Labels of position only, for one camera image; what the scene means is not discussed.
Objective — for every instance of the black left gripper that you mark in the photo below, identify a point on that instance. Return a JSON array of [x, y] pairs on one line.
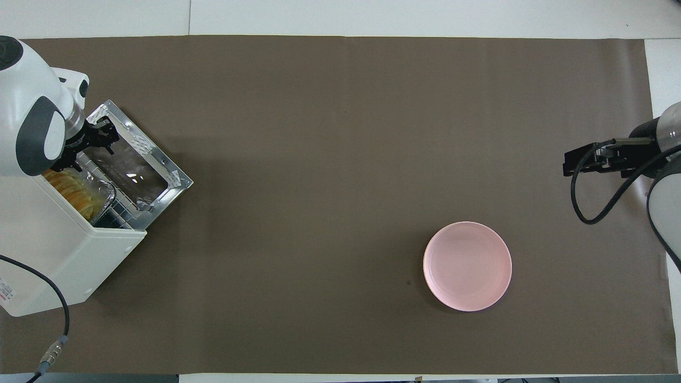
[[85, 142]]

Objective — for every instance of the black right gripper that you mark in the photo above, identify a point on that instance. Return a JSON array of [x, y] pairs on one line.
[[630, 159]]

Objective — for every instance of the sliced golden bread loaf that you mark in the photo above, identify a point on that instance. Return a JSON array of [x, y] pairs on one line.
[[74, 194]]

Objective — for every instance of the aluminium foil tray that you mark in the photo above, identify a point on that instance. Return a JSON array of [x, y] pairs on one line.
[[108, 194]]

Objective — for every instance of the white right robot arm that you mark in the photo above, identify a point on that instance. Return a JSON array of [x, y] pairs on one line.
[[667, 175]]

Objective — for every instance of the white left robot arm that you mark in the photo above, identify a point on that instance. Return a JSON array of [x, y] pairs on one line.
[[26, 96]]

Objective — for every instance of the metal oven rack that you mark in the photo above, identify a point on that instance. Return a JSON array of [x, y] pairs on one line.
[[127, 207]]

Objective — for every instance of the glass oven door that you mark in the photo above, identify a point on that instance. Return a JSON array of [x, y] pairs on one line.
[[170, 178]]

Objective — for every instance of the cream toaster oven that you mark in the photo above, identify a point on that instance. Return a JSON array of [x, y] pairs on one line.
[[48, 255]]

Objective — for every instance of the pink round plate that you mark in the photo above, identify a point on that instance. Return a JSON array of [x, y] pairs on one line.
[[467, 266]]

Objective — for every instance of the brown table mat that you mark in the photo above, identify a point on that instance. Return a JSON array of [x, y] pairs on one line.
[[319, 186]]

